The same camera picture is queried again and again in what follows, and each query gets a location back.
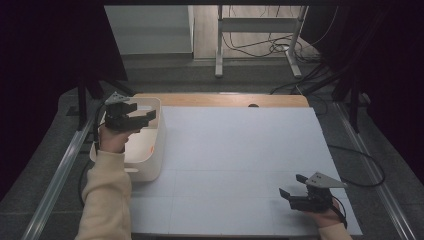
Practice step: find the wooden table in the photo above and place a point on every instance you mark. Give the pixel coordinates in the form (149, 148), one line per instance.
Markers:
(216, 100)

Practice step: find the person's left hand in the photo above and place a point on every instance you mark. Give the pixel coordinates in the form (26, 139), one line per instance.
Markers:
(113, 140)

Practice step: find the dark round table grommet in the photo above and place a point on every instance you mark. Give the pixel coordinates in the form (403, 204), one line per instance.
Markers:
(253, 105)

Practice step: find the white plastic bin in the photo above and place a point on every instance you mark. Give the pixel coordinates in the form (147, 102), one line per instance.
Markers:
(156, 160)

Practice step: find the white metal stand frame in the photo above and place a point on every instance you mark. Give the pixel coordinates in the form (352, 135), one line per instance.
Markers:
(256, 25)

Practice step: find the white table mat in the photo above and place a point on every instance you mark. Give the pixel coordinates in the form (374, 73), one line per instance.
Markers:
(233, 160)

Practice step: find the black tripod stand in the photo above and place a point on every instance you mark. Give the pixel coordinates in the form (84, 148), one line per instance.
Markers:
(81, 100)

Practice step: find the black stand with legs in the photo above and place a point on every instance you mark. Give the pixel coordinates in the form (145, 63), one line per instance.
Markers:
(353, 100)

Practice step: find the aluminium floor rail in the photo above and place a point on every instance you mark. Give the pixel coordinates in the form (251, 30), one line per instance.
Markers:
(56, 186)
(376, 186)

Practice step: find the person's right hand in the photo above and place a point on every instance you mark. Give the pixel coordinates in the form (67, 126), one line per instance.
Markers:
(325, 217)

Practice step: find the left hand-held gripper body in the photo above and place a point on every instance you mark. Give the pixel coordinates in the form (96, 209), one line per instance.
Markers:
(120, 120)

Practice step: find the white cabinet panel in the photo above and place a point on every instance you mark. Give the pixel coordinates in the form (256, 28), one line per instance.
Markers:
(150, 30)

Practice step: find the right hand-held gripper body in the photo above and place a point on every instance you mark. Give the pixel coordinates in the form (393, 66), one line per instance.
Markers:
(311, 201)

